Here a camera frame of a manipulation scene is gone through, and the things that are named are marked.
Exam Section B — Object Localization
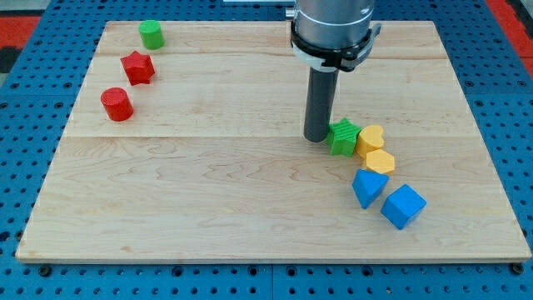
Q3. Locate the blue triangle block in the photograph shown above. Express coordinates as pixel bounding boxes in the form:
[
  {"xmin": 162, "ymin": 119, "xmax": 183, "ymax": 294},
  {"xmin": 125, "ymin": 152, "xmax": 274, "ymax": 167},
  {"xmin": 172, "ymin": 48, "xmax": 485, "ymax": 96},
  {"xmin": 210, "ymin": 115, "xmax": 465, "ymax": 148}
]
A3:
[{"xmin": 352, "ymin": 169, "xmax": 390, "ymax": 209}]

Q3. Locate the yellow hexagon block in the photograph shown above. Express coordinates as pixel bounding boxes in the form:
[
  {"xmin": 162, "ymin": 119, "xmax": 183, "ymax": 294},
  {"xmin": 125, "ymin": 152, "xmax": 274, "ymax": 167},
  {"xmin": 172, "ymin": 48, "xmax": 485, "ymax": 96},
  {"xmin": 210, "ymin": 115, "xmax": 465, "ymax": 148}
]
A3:
[{"xmin": 363, "ymin": 149, "xmax": 396, "ymax": 175}]

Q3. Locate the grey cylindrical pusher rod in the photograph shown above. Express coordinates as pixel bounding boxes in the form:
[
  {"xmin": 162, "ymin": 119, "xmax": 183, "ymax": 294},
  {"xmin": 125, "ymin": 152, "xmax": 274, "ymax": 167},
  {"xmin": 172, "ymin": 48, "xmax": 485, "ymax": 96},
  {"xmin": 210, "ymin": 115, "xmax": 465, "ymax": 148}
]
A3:
[{"xmin": 303, "ymin": 68, "xmax": 339, "ymax": 143}]

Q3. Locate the blue cube block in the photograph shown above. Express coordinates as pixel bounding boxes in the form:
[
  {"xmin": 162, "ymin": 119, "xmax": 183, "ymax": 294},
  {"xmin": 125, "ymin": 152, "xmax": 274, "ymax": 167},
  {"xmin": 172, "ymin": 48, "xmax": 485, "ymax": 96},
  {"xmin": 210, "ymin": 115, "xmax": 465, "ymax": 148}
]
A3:
[{"xmin": 381, "ymin": 184, "xmax": 426, "ymax": 230}]

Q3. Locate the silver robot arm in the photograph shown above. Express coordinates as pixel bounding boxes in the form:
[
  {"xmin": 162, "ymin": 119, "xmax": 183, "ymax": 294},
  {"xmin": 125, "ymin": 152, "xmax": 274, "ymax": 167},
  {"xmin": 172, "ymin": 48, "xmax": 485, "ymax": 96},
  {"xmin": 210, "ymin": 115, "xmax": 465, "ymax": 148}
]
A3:
[{"xmin": 291, "ymin": 0, "xmax": 375, "ymax": 49}]

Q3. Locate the green cylinder block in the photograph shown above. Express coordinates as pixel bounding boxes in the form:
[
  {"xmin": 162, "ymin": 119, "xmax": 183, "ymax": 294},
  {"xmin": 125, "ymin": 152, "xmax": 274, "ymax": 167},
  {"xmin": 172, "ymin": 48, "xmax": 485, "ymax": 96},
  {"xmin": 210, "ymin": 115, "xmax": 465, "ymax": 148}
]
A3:
[{"xmin": 138, "ymin": 20, "xmax": 165, "ymax": 50}]

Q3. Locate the black and white clamp ring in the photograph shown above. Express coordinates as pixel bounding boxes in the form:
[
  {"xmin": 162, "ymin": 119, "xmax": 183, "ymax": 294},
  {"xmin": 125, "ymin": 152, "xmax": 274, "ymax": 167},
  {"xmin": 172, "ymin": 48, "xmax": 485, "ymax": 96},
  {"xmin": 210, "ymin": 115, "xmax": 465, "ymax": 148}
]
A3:
[{"xmin": 290, "ymin": 19, "xmax": 382, "ymax": 73}]

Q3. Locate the light wooden board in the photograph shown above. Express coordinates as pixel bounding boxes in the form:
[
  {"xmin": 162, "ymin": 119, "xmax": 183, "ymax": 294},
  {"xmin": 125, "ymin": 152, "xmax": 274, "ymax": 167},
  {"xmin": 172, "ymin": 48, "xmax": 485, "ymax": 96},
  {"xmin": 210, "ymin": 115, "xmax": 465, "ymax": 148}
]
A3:
[{"xmin": 16, "ymin": 21, "xmax": 531, "ymax": 264}]

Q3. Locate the red cylinder block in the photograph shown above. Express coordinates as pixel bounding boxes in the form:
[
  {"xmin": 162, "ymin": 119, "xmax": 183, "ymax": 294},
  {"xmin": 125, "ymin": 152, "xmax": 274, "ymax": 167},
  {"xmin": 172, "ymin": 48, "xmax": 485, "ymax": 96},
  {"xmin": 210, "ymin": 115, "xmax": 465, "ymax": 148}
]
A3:
[{"xmin": 101, "ymin": 87, "xmax": 134, "ymax": 122}]

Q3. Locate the green star block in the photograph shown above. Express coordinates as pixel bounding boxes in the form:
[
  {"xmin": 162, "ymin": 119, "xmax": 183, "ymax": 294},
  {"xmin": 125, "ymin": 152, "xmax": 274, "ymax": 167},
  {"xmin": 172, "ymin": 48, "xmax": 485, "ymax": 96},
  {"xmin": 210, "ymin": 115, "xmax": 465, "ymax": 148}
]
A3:
[{"xmin": 326, "ymin": 118, "xmax": 361, "ymax": 157}]

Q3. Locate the red star block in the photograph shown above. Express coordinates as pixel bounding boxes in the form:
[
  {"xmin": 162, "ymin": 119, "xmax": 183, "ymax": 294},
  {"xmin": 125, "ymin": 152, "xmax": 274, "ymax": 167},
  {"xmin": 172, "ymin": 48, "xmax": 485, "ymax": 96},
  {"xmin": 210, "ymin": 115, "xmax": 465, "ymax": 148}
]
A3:
[{"xmin": 120, "ymin": 51, "xmax": 155, "ymax": 86}]

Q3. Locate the yellow heart block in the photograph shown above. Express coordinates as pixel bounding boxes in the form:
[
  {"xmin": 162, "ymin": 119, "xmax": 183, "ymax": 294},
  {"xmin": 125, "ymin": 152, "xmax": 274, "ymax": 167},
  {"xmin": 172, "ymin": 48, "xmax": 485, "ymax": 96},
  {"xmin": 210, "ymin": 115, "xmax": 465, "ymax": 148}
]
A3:
[{"xmin": 355, "ymin": 125, "xmax": 385, "ymax": 158}]

